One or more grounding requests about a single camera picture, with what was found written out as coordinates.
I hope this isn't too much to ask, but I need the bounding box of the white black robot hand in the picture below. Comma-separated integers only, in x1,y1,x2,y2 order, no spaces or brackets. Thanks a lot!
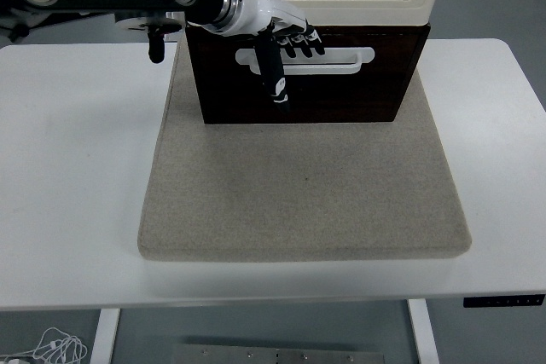
203,0,328,115

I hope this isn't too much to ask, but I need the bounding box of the white drawer handle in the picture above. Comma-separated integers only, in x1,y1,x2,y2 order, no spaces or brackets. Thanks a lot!
234,46,376,77

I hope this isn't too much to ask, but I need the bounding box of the dark wooden drawer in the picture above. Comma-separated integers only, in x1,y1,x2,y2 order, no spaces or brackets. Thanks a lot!
190,30,423,84

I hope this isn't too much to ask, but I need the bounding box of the dark wooden drawer case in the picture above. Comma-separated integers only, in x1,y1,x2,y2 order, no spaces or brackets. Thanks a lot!
185,22,432,125

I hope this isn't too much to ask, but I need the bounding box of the beige felt mat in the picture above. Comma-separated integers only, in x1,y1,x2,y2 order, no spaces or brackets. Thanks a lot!
136,33,473,263

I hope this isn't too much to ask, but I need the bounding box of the white table leg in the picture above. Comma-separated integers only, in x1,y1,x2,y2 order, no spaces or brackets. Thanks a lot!
90,307,123,364
407,298,440,364

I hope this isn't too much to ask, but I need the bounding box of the black table control panel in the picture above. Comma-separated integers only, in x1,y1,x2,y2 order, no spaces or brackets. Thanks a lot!
463,294,546,309

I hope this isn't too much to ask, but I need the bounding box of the white cable bundle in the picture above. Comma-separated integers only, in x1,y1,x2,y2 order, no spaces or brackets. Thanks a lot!
8,326,89,364

